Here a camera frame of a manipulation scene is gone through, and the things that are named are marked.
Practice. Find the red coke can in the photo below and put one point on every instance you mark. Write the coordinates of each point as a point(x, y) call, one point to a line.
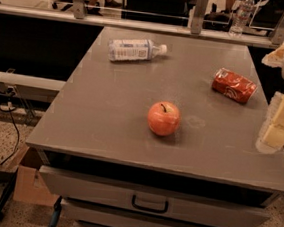
point(233, 85)

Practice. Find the clear water bottle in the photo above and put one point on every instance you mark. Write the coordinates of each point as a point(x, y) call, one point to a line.
point(242, 15)

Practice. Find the blue label plastic bottle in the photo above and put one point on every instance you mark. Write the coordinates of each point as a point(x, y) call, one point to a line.
point(134, 50)

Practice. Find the red apple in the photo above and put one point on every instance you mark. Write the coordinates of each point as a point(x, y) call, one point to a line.
point(163, 118)

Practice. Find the black cabinet in background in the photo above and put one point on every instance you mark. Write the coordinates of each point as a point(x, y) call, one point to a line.
point(170, 12)

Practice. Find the grey top drawer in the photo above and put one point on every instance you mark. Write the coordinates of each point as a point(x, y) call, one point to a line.
point(184, 207)

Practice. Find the grey drawer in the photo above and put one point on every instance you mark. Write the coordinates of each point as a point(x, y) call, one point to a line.
point(113, 217)
point(184, 207)

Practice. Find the cardboard box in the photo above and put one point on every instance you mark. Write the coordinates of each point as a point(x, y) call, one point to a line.
point(30, 186)

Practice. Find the metal railing frame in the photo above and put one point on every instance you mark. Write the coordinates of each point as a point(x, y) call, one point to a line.
point(42, 9)

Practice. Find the black drawer handle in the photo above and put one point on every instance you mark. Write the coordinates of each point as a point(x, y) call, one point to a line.
point(152, 207)

